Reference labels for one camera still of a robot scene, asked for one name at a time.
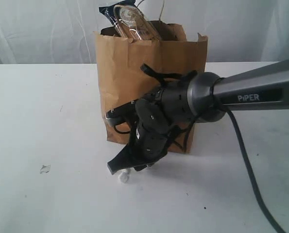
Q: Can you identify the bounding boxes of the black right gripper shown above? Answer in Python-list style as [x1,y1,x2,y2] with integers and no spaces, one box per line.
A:
[107,96,172,175]

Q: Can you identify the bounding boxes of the brown paper shopping bag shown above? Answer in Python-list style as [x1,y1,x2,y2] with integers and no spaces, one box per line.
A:
[92,0,209,154]

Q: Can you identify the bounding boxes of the spaghetti pasta packet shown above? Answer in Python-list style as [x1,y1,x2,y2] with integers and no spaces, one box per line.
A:
[99,0,162,41]

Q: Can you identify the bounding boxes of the small clear plastic scrap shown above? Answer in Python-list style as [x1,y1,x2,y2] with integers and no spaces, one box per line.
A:
[39,165,51,174]

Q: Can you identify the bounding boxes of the white backdrop curtain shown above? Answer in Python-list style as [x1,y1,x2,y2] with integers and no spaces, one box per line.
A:
[0,0,289,64]

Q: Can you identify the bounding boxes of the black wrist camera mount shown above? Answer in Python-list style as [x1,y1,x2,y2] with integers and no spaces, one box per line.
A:
[105,100,138,127]

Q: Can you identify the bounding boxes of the black cable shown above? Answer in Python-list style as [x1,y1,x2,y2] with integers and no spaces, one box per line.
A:
[140,63,285,233]

